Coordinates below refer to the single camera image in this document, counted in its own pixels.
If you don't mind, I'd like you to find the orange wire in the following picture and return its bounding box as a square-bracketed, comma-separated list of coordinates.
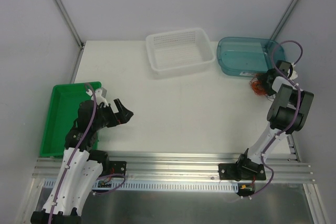
[249, 76, 269, 97]

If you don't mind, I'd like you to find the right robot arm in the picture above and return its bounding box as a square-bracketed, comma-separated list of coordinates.
[233, 71, 314, 181]

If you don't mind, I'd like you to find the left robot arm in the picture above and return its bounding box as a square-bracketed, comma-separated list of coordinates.
[30, 99, 133, 223]

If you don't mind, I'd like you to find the teal transparent container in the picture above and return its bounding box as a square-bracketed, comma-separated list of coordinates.
[216, 37, 286, 77]

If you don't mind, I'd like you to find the green plastic tray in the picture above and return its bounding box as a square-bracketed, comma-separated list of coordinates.
[39, 83, 90, 157]

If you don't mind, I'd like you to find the white perforated basket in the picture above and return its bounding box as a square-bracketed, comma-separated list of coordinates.
[145, 28, 215, 78]

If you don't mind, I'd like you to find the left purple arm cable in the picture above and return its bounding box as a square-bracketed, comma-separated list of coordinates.
[47, 83, 125, 224]

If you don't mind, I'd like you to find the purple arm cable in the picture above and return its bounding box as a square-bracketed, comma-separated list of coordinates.
[228, 40, 305, 202]
[47, 83, 125, 224]

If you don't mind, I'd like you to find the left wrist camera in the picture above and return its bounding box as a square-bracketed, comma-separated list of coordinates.
[94, 87, 109, 107]

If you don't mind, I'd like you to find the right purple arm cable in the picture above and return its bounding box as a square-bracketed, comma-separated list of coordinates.
[228, 40, 305, 202]

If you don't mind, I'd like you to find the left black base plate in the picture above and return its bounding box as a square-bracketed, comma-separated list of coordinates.
[108, 161, 127, 177]

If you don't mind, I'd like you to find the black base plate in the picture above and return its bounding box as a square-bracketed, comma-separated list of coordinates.
[108, 161, 127, 177]
[218, 163, 266, 182]

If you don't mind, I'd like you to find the right aluminium frame post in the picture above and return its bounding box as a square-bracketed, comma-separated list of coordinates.
[269, 0, 300, 40]

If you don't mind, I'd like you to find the aluminium frame post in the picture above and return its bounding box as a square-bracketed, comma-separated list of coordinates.
[53, 0, 84, 49]
[269, 0, 300, 40]

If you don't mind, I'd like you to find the white slotted cable duct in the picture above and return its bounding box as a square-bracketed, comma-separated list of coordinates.
[43, 178, 238, 193]

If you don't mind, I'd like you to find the aluminium mounting rail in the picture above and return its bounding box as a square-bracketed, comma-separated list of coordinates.
[31, 151, 315, 184]

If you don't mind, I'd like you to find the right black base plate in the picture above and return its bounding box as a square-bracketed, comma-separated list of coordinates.
[218, 163, 266, 182]

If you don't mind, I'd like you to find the left aluminium frame post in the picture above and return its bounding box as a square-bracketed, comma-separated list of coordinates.
[53, 0, 84, 49]

